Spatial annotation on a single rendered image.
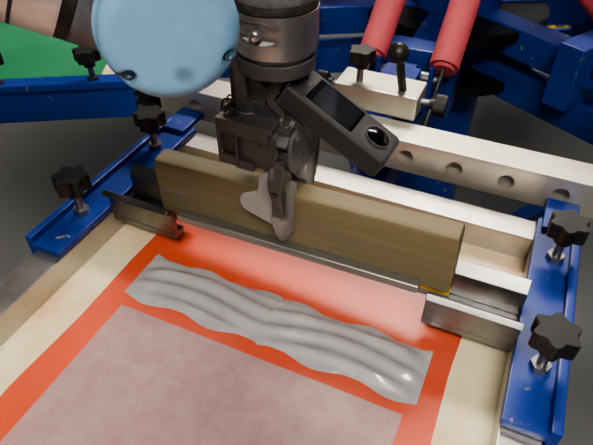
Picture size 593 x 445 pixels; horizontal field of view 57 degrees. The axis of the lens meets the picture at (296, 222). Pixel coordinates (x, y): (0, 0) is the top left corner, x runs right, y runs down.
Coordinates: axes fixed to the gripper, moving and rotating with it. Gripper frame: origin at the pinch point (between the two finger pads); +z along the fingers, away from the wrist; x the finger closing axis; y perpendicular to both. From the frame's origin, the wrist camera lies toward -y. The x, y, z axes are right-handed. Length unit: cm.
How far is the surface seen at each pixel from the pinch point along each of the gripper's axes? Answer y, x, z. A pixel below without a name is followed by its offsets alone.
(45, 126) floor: 190, -120, 105
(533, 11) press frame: -17, -84, 2
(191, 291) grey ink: 9.9, 8.2, 8.0
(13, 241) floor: 142, -52, 105
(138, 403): 7.2, 22.4, 8.9
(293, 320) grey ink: -2.8, 6.9, 8.3
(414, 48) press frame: -0.3, -48.7, -0.9
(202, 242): 13.7, -0.3, 8.8
